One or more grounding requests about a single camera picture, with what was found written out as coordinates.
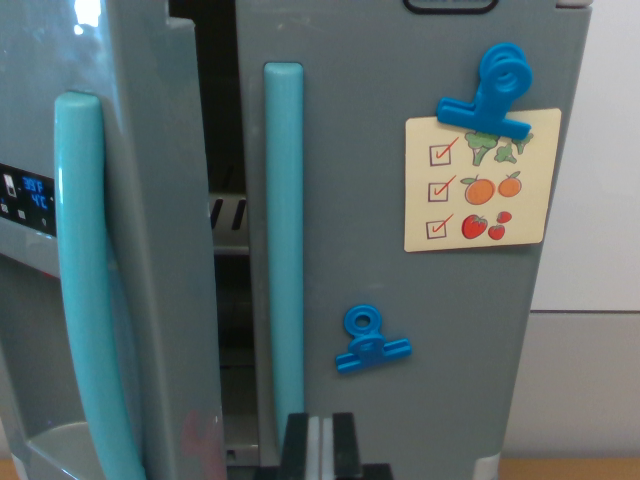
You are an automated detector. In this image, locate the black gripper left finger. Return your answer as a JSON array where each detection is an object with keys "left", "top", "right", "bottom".
[{"left": 278, "top": 412, "right": 321, "bottom": 480}]

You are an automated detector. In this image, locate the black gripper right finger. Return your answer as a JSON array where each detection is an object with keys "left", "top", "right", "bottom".
[{"left": 322, "top": 412, "right": 364, "bottom": 480}]

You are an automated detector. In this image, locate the grey toy fridge body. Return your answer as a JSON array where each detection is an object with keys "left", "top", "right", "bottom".
[{"left": 167, "top": 0, "right": 262, "bottom": 470}]

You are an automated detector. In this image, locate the grey fridge door with clips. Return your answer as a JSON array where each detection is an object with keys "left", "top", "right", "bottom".
[{"left": 233, "top": 0, "right": 595, "bottom": 480}]

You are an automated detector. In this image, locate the small blue clip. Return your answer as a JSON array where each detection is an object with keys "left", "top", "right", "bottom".
[{"left": 334, "top": 302, "right": 414, "bottom": 376}]

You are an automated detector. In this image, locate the cream shopping list card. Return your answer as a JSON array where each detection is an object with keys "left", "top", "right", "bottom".
[{"left": 403, "top": 107, "right": 563, "bottom": 254}]

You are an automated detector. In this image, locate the large blue clip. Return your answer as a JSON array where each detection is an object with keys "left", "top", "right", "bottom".
[{"left": 435, "top": 42, "right": 535, "bottom": 142}]

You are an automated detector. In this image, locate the black temperature display panel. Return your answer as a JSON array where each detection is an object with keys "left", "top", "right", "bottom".
[{"left": 0, "top": 163, "right": 58, "bottom": 237}]

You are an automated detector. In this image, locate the teal straight door handle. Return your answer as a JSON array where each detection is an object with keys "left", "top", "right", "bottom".
[{"left": 262, "top": 61, "right": 305, "bottom": 442}]

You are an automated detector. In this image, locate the teal curved door handle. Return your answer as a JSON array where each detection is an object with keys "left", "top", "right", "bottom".
[{"left": 53, "top": 91, "right": 147, "bottom": 480}]

